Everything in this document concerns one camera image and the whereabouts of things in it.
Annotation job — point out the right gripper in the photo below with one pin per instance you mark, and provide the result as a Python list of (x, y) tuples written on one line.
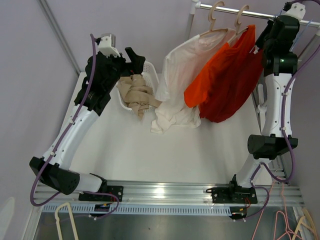
[(260, 41)]

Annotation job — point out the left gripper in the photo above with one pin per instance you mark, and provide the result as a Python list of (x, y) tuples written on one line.
[(135, 67)]

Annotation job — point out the blue hanger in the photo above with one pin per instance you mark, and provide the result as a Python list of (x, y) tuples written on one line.
[(299, 35), (255, 51)]

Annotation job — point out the beige t shirt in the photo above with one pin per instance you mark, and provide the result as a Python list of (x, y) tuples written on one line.
[(136, 95)]

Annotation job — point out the dark red t shirt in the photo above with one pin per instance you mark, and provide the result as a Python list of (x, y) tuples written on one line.
[(234, 89)]

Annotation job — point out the orange t shirt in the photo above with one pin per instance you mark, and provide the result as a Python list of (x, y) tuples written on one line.
[(227, 57)]

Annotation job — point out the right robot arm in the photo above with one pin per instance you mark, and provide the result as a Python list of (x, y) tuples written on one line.
[(280, 65)]

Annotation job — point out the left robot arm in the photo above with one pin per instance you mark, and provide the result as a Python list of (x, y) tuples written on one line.
[(102, 74)]

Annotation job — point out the white t shirt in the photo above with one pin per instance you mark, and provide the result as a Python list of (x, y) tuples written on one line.
[(180, 67)]

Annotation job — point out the beige hanger under white shirt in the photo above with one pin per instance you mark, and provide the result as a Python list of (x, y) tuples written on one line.
[(212, 20)]

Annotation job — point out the white perforated plastic basket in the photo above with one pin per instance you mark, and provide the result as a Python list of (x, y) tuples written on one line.
[(151, 78)]

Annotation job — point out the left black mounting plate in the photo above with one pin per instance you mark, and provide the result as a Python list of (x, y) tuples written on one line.
[(107, 194)]

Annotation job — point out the black mounting plate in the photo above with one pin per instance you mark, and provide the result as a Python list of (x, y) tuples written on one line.
[(107, 194), (220, 196)]

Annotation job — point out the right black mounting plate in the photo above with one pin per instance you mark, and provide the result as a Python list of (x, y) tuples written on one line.
[(220, 196)]

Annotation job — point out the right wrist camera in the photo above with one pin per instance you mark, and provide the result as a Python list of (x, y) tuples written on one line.
[(295, 10)]

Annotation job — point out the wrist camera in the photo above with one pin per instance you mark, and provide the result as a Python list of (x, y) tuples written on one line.
[(107, 45), (295, 10)]

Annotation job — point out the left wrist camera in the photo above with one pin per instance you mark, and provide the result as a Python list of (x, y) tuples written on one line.
[(107, 45)]

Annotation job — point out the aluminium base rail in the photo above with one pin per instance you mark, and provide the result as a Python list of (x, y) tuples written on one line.
[(160, 193)]

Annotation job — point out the white slotted cable duct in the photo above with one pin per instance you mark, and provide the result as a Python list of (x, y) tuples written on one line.
[(139, 209)]

